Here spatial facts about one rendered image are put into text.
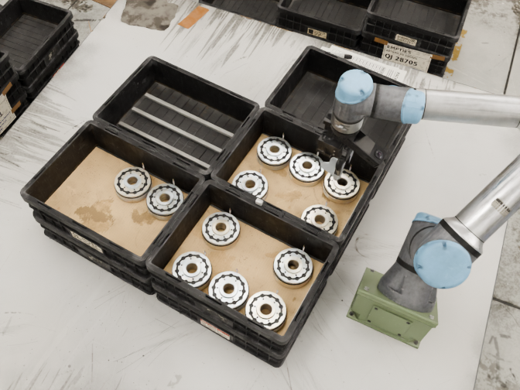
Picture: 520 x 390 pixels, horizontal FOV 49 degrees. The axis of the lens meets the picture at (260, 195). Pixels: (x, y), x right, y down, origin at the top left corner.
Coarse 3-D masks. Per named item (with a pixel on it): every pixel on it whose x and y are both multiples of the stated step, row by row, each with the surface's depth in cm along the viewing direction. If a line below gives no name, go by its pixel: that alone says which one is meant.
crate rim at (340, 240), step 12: (264, 108) 169; (252, 120) 166; (288, 120) 167; (312, 132) 165; (228, 156) 159; (216, 168) 157; (216, 180) 155; (372, 180) 158; (240, 192) 153; (264, 204) 151; (360, 204) 152; (288, 216) 150; (312, 228) 148; (348, 228) 148; (336, 240) 146
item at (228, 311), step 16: (224, 192) 153; (176, 224) 147; (320, 240) 146; (160, 272) 140; (320, 272) 141; (192, 288) 138; (208, 304) 138; (224, 304) 136; (304, 304) 137; (240, 320) 135; (272, 336) 134; (288, 336) 133
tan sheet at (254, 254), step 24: (192, 240) 156; (240, 240) 157; (264, 240) 157; (168, 264) 152; (216, 264) 153; (240, 264) 153; (264, 264) 153; (264, 288) 149; (288, 288) 150; (240, 312) 146; (264, 312) 146; (288, 312) 146
